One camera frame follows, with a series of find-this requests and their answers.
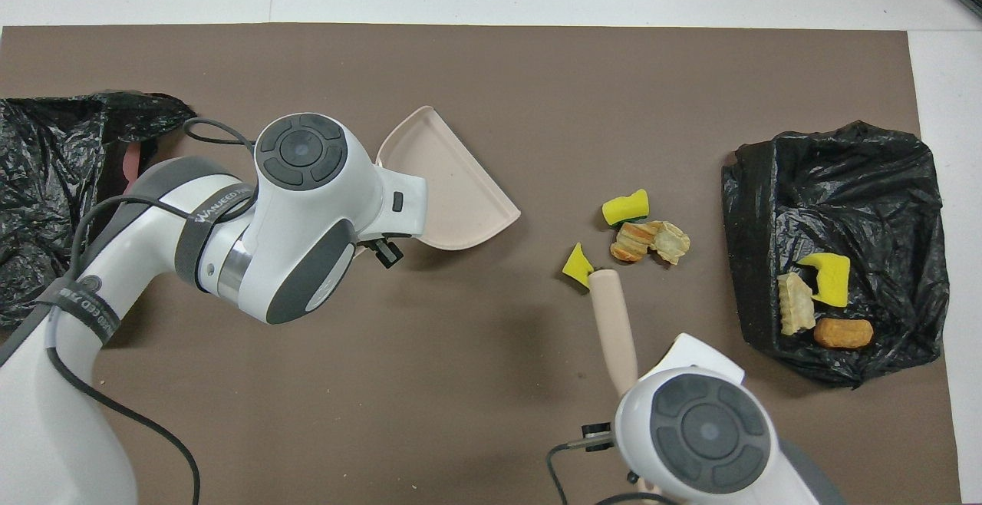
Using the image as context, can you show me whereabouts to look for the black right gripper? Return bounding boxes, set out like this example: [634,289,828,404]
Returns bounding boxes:
[581,423,616,452]

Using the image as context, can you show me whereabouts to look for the beige plastic dustpan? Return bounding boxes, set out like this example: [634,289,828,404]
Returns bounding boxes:
[374,106,522,251]

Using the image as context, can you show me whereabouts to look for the beige brush black bristles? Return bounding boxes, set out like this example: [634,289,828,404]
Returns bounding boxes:
[588,269,667,502]

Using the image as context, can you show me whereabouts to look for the small yellow sponge piece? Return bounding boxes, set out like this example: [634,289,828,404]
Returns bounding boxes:
[562,242,595,289]

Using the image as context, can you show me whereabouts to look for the orange striped pastry piece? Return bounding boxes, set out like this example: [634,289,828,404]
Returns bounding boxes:
[610,221,661,263]

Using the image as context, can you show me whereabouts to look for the large yellow sponge piece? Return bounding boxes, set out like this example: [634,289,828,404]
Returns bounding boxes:
[601,189,651,226]

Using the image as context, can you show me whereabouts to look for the striped beige pastry piece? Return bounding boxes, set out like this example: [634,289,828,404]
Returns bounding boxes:
[776,272,817,336]

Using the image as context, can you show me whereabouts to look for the brown fried nugget piece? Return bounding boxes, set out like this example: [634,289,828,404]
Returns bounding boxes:
[813,318,875,350]

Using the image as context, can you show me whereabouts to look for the yellow green sponge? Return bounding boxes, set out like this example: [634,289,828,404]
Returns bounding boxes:
[796,252,852,308]

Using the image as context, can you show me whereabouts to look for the black bag lined bin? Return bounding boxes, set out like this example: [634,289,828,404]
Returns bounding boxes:
[721,120,951,389]

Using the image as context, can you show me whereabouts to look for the black bin bag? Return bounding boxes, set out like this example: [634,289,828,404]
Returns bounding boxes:
[0,91,196,329]

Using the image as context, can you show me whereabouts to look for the brown table mat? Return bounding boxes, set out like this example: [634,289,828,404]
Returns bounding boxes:
[0,23,962,505]

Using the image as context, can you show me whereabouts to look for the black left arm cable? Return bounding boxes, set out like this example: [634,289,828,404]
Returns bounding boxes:
[42,117,262,505]

